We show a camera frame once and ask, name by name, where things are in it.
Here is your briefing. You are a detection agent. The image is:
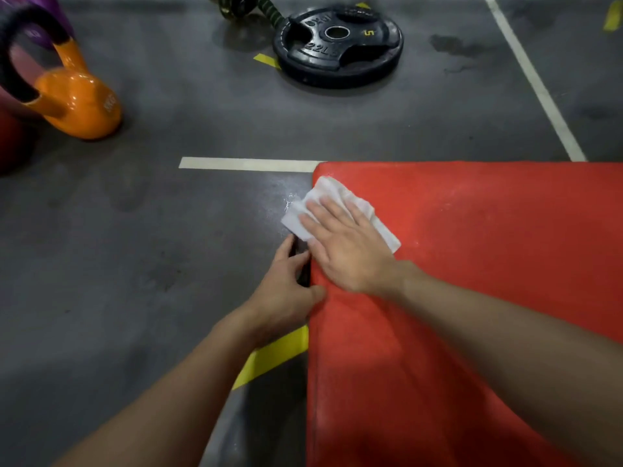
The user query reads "white wet wipe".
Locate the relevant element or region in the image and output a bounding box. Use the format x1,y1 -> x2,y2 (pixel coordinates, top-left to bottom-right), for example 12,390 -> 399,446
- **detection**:
280,175 -> 402,254

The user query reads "long yellow tape strip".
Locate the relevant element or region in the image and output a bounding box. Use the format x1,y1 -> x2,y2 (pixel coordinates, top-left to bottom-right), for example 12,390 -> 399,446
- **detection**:
232,325 -> 310,390

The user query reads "person's right hand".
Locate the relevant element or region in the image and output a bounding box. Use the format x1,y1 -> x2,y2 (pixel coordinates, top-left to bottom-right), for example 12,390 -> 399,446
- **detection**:
297,196 -> 421,301

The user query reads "person's left hand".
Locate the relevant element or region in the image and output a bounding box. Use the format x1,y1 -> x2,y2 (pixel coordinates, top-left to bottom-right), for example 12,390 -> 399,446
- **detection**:
243,233 -> 328,350

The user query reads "orange kettlebell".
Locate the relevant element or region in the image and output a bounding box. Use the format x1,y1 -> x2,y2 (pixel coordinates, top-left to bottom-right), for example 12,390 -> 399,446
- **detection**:
24,38 -> 123,141

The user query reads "purple kettlebell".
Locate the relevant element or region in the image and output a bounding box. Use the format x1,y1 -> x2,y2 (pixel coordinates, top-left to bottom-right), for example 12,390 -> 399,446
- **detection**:
0,0 -> 75,50

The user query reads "gold black dumbbell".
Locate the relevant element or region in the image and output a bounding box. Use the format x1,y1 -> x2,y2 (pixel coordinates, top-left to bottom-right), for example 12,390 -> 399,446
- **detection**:
206,0 -> 287,30

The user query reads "black weight plate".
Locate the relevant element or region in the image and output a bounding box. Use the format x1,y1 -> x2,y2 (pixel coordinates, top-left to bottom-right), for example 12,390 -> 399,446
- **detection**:
272,4 -> 405,90

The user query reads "person's right forearm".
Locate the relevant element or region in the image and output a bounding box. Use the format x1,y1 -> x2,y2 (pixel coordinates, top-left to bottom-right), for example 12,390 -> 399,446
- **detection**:
394,262 -> 623,467

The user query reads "person's left forearm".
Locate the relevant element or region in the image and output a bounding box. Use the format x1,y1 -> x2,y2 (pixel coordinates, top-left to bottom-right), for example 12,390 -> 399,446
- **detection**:
53,305 -> 263,467

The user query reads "red mat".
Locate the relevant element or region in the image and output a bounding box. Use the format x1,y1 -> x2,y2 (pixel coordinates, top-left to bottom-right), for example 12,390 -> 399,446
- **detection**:
305,162 -> 623,467

